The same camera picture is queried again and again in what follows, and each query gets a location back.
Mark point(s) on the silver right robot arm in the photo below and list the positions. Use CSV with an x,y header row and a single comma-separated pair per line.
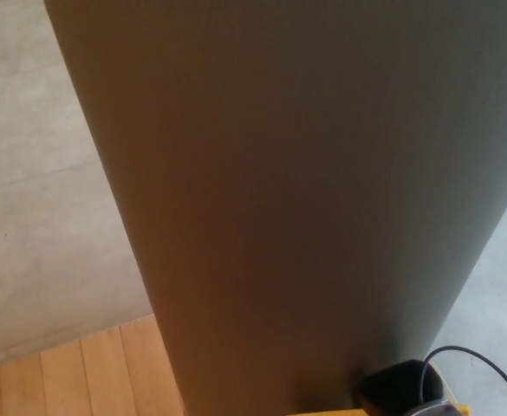
x,y
430,409

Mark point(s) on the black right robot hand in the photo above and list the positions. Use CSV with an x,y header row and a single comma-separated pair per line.
x,y
400,385

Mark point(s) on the yellow plastic caution sign board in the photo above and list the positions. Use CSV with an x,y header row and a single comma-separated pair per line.
x,y
322,412

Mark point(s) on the large round brown pillar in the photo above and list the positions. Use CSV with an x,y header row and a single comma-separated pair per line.
x,y
279,195

